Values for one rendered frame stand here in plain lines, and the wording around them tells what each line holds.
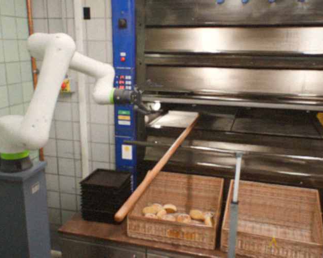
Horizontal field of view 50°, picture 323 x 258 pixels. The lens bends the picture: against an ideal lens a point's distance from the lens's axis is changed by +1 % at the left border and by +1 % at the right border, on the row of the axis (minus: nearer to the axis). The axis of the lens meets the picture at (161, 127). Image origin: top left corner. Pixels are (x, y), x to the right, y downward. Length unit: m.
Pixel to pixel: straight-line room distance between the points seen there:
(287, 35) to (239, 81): 0.40
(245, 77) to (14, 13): 1.65
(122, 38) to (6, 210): 1.35
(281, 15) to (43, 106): 1.52
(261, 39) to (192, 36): 0.45
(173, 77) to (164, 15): 0.42
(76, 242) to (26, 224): 0.74
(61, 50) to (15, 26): 1.20
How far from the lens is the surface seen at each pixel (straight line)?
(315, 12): 2.38
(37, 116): 1.55
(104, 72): 1.97
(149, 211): 2.49
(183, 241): 2.22
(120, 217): 1.26
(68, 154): 2.88
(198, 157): 2.49
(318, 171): 2.50
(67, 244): 2.50
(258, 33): 2.36
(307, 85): 2.37
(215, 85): 2.36
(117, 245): 2.33
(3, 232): 1.87
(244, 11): 2.37
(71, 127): 2.80
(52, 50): 1.59
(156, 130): 2.52
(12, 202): 1.76
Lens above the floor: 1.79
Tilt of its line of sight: 14 degrees down
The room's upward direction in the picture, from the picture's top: 1 degrees clockwise
